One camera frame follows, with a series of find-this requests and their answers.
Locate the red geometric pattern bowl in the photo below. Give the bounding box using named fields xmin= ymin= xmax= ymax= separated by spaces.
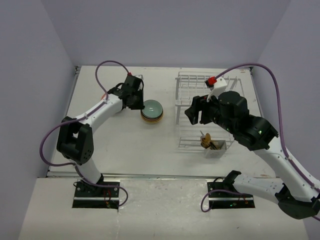
xmin=140 ymin=113 xmax=164 ymax=123

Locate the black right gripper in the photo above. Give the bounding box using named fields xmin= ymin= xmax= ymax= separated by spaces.
xmin=185 ymin=89 xmax=237 ymax=134

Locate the silver cutlery holder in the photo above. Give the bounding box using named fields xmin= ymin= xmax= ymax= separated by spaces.
xmin=204 ymin=140 xmax=228 ymax=159

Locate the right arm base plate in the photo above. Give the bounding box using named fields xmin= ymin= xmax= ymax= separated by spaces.
xmin=207 ymin=177 xmax=256 ymax=210

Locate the light green grid bowl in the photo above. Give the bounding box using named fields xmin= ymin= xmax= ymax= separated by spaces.
xmin=140 ymin=99 xmax=163 ymax=119

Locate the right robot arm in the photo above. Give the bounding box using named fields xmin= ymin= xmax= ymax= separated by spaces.
xmin=184 ymin=91 xmax=320 ymax=220

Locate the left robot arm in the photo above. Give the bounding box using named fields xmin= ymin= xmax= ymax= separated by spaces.
xmin=56 ymin=74 xmax=145 ymax=197

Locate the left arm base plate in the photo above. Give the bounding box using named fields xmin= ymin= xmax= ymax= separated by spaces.
xmin=72 ymin=180 xmax=120 ymax=210

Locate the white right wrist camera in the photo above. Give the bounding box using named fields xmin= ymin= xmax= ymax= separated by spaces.
xmin=205 ymin=76 xmax=228 ymax=102

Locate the white wire dish rack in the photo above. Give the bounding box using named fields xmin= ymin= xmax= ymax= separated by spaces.
xmin=174 ymin=71 xmax=238 ymax=154

